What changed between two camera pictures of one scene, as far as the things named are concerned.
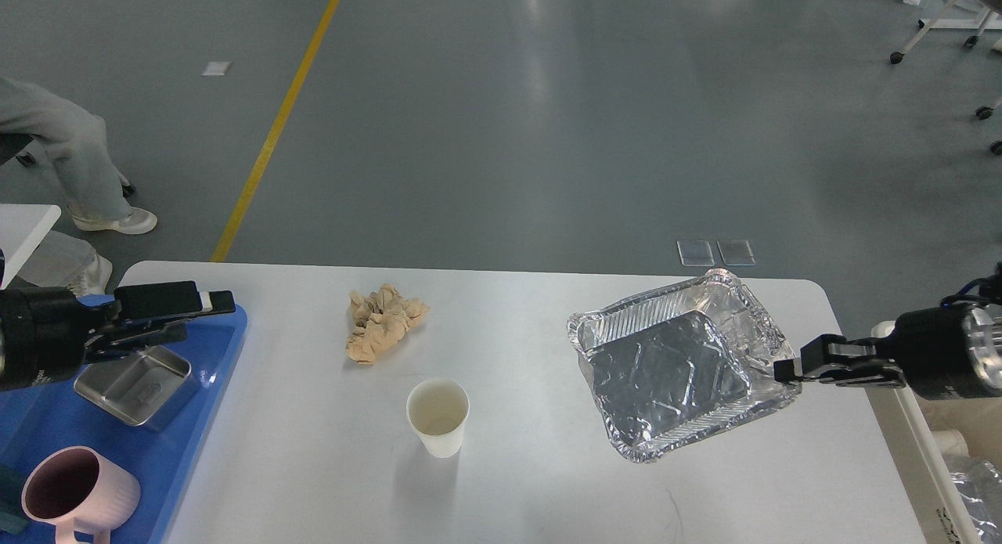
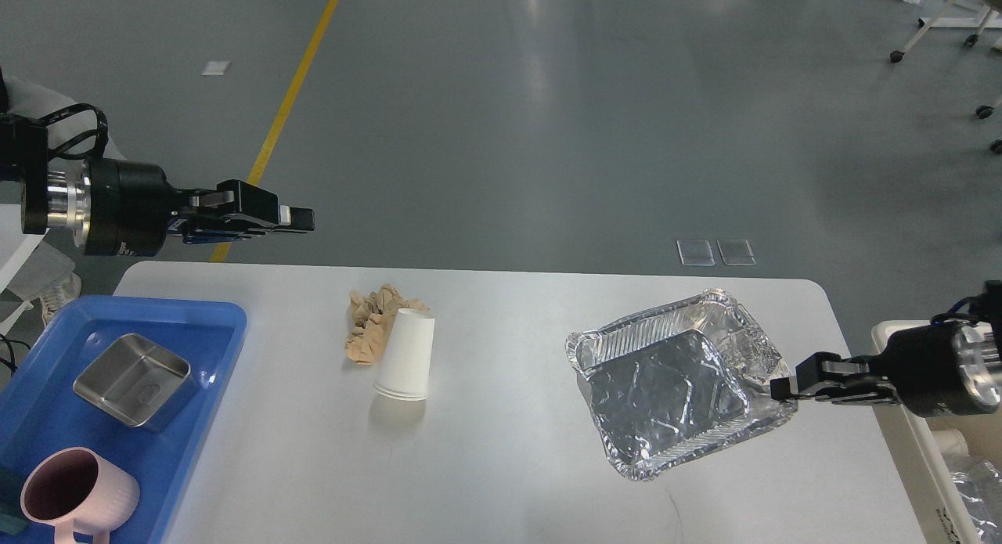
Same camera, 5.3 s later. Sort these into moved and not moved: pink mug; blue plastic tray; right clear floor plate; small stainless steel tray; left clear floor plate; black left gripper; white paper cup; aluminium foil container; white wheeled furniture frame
Moved: white paper cup; aluminium foil container; black left gripper
Not moved: right clear floor plate; blue plastic tray; left clear floor plate; white wheeled furniture frame; small stainless steel tray; pink mug
